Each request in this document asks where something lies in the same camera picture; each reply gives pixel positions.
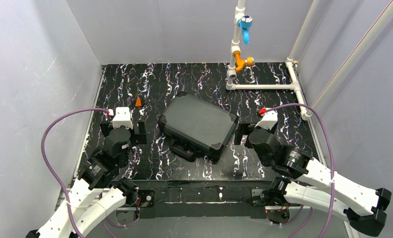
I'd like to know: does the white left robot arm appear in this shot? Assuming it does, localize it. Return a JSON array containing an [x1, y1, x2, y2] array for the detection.
[[26, 107, 147, 238]]

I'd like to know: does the blue valve handle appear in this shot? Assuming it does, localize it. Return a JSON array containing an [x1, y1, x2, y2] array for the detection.
[[237, 15, 253, 44]]

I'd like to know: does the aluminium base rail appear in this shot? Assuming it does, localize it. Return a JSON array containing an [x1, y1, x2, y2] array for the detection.
[[48, 185, 360, 238]]

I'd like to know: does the black poker set case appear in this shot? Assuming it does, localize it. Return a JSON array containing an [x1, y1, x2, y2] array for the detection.
[[158, 91, 239, 164]]

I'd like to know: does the orange black small clip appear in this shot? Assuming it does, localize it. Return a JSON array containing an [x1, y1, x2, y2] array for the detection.
[[131, 97, 147, 108]]

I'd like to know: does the white pvc pipe frame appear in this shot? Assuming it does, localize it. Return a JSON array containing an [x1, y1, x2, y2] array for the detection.
[[225, 0, 393, 121]]

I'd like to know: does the orange brass valve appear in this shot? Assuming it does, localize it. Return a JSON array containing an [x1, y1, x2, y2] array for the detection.
[[233, 51, 255, 72]]

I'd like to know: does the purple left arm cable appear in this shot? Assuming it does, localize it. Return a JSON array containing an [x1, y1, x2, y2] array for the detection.
[[40, 108, 141, 238]]

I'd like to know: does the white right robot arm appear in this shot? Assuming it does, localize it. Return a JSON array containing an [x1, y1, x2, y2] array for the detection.
[[234, 109, 392, 237]]

